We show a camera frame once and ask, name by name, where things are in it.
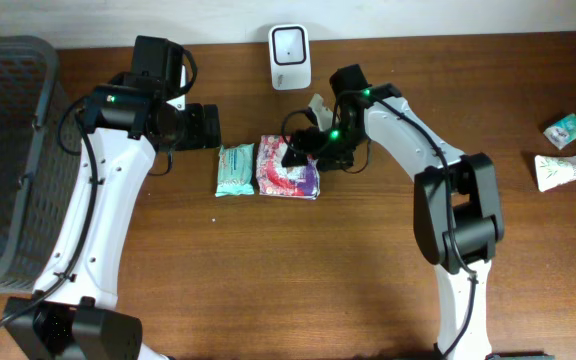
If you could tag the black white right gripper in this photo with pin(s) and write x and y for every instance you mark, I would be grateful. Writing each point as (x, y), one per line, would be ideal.
(315, 133)

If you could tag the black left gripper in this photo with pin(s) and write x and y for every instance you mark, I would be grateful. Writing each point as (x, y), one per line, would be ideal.
(198, 131)

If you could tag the red purple floral package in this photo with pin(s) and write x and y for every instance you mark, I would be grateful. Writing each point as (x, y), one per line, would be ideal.
(274, 179)

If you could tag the teal wet wipes pack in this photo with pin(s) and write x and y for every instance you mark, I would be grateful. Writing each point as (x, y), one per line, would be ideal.
(235, 170)

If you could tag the white tube with brown cap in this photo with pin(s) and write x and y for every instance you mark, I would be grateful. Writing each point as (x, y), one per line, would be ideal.
(552, 172)

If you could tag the green tissue pack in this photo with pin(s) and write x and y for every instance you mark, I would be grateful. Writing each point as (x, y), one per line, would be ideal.
(562, 132)

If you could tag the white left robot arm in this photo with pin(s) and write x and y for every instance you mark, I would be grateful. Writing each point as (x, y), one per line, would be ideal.
(71, 312)

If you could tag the white barcode scanner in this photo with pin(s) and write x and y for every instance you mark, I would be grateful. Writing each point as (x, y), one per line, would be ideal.
(289, 54)

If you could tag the dark grey plastic basket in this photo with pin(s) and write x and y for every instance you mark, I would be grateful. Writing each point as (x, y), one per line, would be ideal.
(37, 177)

